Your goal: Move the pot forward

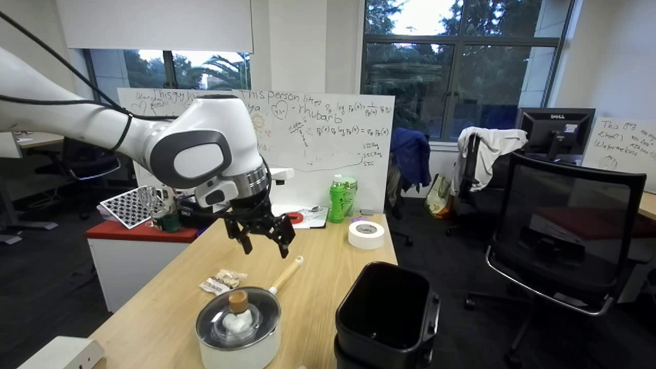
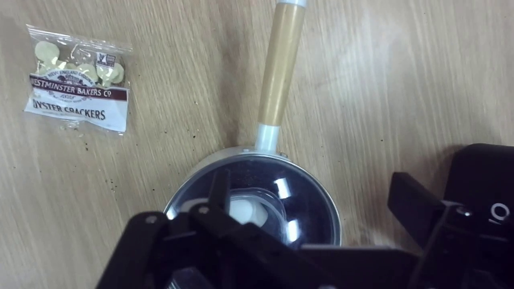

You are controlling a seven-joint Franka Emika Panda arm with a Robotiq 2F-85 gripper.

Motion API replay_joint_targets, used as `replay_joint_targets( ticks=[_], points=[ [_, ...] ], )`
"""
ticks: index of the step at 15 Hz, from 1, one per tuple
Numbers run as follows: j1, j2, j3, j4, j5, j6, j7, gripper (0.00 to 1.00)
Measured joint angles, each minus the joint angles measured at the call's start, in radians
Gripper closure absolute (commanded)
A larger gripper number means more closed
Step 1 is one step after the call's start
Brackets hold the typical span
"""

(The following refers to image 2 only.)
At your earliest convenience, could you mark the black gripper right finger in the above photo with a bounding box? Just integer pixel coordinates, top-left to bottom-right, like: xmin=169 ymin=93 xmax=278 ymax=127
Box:
xmin=387 ymin=170 xmax=514 ymax=289

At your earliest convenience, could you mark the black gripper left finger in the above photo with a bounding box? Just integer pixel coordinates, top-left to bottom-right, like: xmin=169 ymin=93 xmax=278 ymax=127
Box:
xmin=95 ymin=167 xmax=323 ymax=289

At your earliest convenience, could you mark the white pot with wooden handle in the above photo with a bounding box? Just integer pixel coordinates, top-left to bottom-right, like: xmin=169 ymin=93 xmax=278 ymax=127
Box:
xmin=162 ymin=0 xmax=344 ymax=254

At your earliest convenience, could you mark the oyster cracker packet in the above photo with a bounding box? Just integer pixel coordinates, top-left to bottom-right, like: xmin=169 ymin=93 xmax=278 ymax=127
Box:
xmin=23 ymin=22 xmax=133 ymax=135

